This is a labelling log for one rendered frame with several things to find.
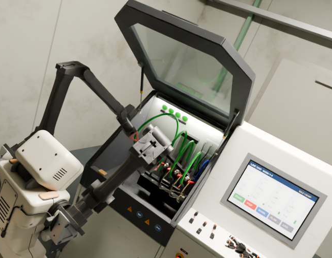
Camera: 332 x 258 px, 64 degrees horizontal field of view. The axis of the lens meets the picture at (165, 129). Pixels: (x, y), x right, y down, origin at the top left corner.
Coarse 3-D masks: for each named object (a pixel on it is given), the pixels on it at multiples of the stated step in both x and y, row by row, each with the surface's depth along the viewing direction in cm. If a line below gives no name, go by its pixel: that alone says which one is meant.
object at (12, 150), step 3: (24, 141) 118; (6, 144) 116; (15, 144) 116; (18, 144) 118; (21, 144) 117; (6, 147) 115; (9, 147) 115; (12, 147) 115; (15, 147) 115; (18, 147) 115; (9, 150) 114; (12, 150) 114; (15, 150) 114; (12, 153) 113; (12, 156) 112; (15, 156) 112
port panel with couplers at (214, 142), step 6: (210, 138) 189; (216, 138) 187; (210, 144) 190; (216, 144) 188; (198, 150) 195; (204, 150) 193; (210, 150) 191; (198, 156) 195; (210, 156) 191; (192, 168) 199; (204, 168) 195
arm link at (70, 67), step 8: (56, 64) 115; (64, 64) 115; (72, 64) 118; (80, 64) 119; (56, 72) 115; (64, 72) 112; (72, 72) 114; (80, 72) 118; (56, 80) 115; (64, 80) 115; (56, 88) 115; (64, 88) 117; (56, 96) 116; (64, 96) 119; (48, 104) 118; (56, 104) 118; (48, 112) 118; (56, 112) 119; (48, 120) 118; (56, 120) 122; (40, 128) 120; (48, 128) 120
